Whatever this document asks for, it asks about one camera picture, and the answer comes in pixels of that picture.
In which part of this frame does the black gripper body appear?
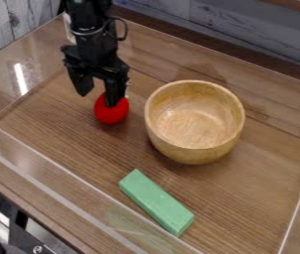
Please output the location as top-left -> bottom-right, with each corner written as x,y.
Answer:
61,18 -> 132,78

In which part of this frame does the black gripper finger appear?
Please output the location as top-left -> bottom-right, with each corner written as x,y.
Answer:
67,64 -> 94,96
104,74 -> 129,107

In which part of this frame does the red plush strawberry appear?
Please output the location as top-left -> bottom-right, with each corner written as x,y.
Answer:
93,94 -> 129,124

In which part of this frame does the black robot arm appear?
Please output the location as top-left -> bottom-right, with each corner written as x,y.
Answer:
62,0 -> 130,107

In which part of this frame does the wooden bowl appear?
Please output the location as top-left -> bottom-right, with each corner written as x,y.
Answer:
144,80 -> 246,165

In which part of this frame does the clear acrylic front barrier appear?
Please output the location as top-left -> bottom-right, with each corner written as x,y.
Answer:
0,129 -> 203,254

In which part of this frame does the green rectangular block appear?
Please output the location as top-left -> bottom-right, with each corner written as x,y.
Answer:
118,169 -> 196,237

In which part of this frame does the black table leg bracket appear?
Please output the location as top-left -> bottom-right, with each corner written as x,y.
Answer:
9,210 -> 57,254

